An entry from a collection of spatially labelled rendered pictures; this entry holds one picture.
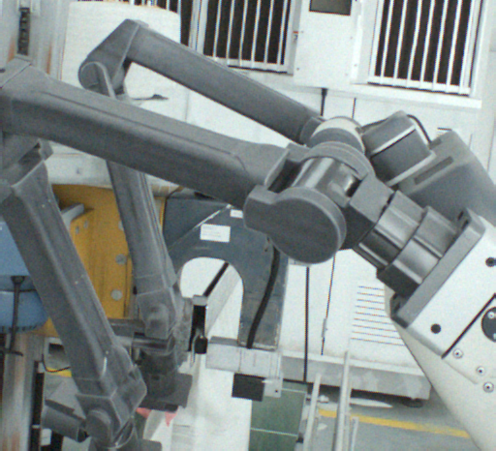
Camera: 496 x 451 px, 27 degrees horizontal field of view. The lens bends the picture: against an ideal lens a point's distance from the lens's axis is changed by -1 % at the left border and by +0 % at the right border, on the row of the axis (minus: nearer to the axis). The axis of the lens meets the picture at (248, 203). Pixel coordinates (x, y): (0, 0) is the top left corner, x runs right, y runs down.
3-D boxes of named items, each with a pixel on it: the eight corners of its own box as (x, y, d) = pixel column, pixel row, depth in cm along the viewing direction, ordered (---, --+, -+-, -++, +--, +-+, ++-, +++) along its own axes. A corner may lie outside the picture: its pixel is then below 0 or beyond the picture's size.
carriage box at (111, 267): (124, 350, 200) (139, 194, 195) (-42, 325, 204) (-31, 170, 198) (151, 317, 224) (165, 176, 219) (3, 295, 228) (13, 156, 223)
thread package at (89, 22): (142, 106, 173) (152, 4, 170) (46, 95, 174) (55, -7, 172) (163, 101, 189) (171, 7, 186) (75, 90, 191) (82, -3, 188)
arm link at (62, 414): (108, 421, 127) (141, 375, 133) (30, 385, 130) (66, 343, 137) (108, 478, 135) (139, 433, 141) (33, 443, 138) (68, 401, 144)
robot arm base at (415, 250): (477, 214, 101) (401, 307, 103) (412, 165, 101) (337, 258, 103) (486, 230, 92) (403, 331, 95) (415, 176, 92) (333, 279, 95)
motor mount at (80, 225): (59, 307, 180) (67, 217, 177) (23, 302, 181) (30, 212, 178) (102, 271, 208) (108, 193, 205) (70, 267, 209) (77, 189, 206)
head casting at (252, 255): (276, 352, 197) (294, 201, 192) (151, 334, 200) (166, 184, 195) (290, 312, 227) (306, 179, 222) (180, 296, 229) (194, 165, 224)
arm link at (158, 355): (171, 353, 161) (179, 327, 165) (129, 346, 162) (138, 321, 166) (171, 382, 165) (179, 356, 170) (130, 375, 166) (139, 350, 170)
